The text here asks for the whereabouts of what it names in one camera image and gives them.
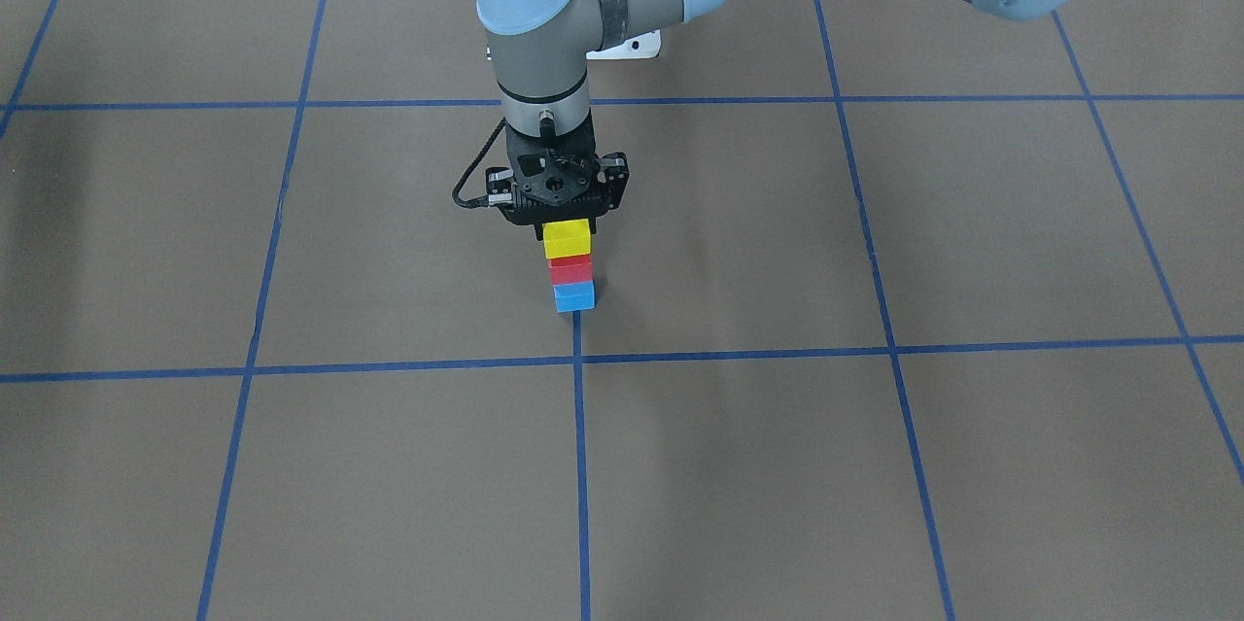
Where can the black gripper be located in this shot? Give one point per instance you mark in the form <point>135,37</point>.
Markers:
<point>615,182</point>

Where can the blue block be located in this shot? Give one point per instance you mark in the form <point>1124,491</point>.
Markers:
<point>575,297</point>

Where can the red block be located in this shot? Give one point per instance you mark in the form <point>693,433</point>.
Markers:
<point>565,271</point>

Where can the white camera post base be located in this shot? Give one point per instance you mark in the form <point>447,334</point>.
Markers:
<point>642,47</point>

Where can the yellow block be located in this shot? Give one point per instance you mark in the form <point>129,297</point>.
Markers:
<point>567,238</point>

